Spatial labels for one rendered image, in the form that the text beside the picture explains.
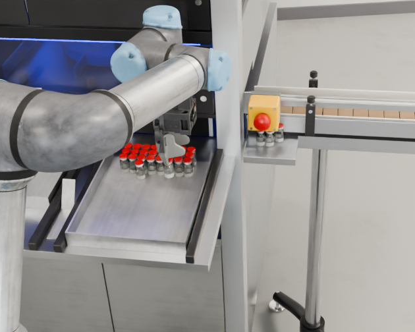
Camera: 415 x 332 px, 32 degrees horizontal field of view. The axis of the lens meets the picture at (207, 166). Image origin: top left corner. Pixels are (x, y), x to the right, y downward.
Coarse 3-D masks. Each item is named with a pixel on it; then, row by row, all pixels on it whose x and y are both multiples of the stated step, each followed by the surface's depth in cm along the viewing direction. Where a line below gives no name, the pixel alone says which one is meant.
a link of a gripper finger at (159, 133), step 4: (156, 120) 153; (156, 124) 152; (156, 128) 152; (156, 132) 152; (160, 132) 152; (164, 132) 155; (156, 136) 153; (160, 136) 153; (156, 140) 153; (160, 140) 153; (156, 144) 154; (160, 144) 154; (160, 148) 156; (164, 148) 156; (160, 152) 156; (164, 152) 156
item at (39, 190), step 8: (40, 176) 174; (48, 176) 174; (56, 176) 174; (64, 176) 170; (32, 184) 171; (40, 184) 171; (48, 184) 171; (56, 184) 166; (32, 192) 168; (40, 192) 168; (48, 192) 168; (56, 192) 166; (32, 200) 162; (40, 200) 162; (48, 200) 162; (40, 208) 163
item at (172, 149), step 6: (168, 132) 155; (168, 138) 155; (174, 138) 155; (168, 144) 156; (174, 144) 156; (168, 150) 157; (174, 150) 157; (180, 150) 156; (162, 156) 157; (168, 156) 158; (174, 156) 157; (168, 162) 160
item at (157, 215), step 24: (120, 168) 175; (96, 192) 167; (120, 192) 167; (144, 192) 166; (168, 192) 166; (192, 192) 165; (96, 216) 160; (120, 216) 159; (144, 216) 159; (168, 216) 159; (192, 216) 153; (72, 240) 151; (96, 240) 150; (120, 240) 149; (144, 240) 148; (168, 240) 147
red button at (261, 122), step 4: (256, 116) 168; (260, 116) 167; (264, 116) 167; (268, 116) 168; (256, 120) 167; (260, 120) 166; (264, 120) 166; (268, 120) 167; (256, 124) 167; (260, 124) 167; (264, 124) 167; (268, 124) 167; (256, 128) 168; (260, 128) 168; (264, 128) 167
